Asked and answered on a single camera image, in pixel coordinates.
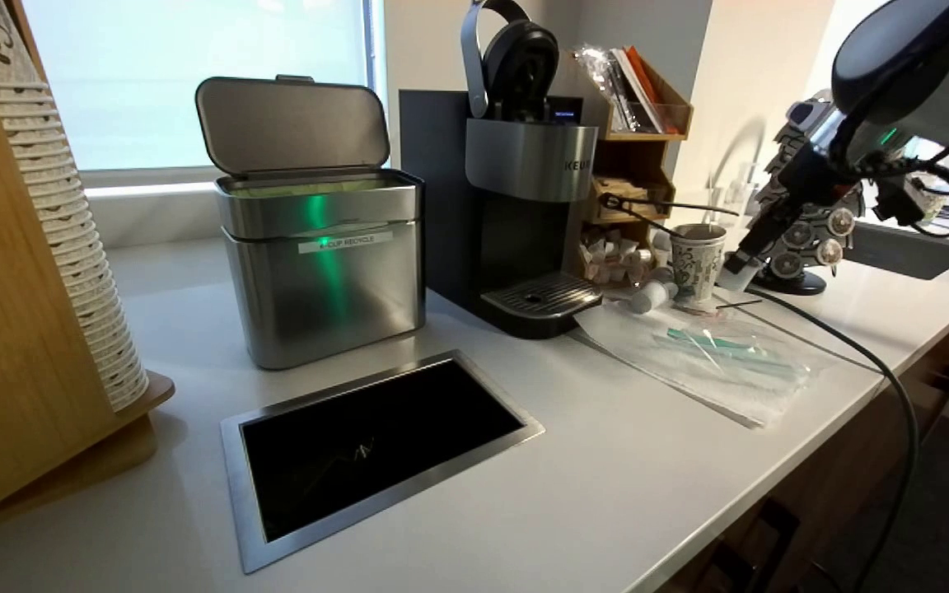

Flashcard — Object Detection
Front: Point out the dark power cable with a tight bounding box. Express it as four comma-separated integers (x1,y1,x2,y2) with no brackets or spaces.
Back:
716,275,927,593

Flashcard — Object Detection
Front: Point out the clear plastic bag of stirrers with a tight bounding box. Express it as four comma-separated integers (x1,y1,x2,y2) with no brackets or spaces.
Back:
576,304,817,427

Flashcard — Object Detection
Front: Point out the silver lidded trash bin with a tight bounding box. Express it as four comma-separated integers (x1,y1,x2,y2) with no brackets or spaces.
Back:
196,74,421,369

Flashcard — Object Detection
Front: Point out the countertop trash chute frame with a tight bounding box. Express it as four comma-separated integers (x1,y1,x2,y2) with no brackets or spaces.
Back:
222,352,539,573

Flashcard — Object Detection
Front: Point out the white creamer cup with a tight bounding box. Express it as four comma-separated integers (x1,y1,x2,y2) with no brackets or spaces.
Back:
628,282,668,313

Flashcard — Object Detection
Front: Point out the wooden cup dispenser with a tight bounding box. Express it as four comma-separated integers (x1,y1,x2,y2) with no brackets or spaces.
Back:
0,125,174,519

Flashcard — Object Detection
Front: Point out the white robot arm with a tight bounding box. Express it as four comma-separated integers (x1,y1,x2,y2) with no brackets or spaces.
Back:
739,0,949,256

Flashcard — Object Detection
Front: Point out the countertop sink basin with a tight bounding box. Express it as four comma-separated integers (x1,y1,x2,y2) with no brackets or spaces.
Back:
848,223,949,279

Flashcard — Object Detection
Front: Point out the stack of paper cups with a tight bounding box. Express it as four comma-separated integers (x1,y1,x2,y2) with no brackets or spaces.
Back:
0,0,148,411

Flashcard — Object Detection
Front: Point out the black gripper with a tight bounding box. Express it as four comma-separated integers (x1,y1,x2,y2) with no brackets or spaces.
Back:
752,95,856,256

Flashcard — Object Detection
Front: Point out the black silver coffee maker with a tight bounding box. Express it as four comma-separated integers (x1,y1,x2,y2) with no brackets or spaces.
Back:
399,0,600,340

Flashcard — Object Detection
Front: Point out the black wire pod carousel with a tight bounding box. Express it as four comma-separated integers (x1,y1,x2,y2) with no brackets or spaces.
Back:
754,207,856,297

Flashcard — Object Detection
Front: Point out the patterned paper cup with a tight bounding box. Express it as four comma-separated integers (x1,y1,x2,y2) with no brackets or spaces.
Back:
673,223,726,313

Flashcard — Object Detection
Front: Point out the wooden condiment organizer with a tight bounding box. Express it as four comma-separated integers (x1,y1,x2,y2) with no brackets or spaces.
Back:
573,47,693,286

